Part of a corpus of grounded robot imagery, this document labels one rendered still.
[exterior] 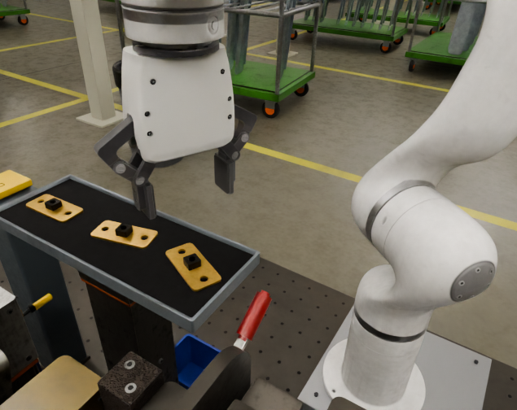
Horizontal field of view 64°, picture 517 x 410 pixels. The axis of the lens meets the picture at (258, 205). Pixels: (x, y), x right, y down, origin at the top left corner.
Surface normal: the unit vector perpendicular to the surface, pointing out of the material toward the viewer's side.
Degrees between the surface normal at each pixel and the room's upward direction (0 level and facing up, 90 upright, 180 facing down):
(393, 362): 90
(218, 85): 89
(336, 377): 1
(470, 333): 0
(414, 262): 77
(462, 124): 81
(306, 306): 0
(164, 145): 95
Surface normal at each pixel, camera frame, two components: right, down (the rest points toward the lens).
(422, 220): -0.47, -0.62
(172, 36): 0.11, 0.54
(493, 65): -0.75, 0.04
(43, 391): 0.03, -0.84
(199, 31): 0.57, 0.46
